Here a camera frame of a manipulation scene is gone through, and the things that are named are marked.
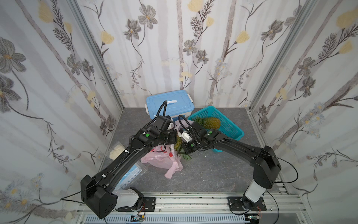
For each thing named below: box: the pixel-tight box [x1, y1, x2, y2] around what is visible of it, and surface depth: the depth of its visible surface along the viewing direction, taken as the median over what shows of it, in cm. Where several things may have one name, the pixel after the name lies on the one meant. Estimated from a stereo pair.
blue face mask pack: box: [114, 160, 149, 191], surface depth 85 cm
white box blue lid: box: [144, 89, 195, 120], surface depth 103 cm
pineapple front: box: [173, 134, 193, 161], surface depth 79 cm
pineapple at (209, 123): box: [191, 115, 222, 130], surface depth 102 cm
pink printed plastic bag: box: [140, 144, 184, 179], surface depth 80 cm
